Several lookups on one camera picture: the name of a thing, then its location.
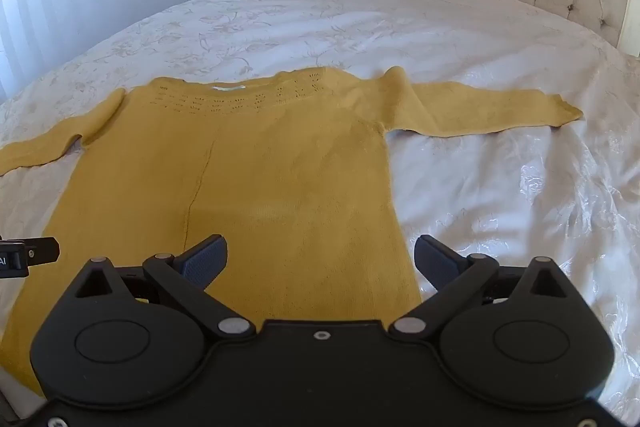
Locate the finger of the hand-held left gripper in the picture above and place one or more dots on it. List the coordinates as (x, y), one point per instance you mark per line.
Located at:
(42, 251)

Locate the white floral bedspread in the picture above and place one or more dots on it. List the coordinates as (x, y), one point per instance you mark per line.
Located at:
(400, 22)

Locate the yellow knit sweater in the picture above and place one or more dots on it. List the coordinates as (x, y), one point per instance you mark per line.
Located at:
(280, 177)

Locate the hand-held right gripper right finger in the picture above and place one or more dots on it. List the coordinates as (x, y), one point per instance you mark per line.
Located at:
(434, 259)

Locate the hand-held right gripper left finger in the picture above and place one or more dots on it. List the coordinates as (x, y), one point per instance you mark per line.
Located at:
(206, 259)

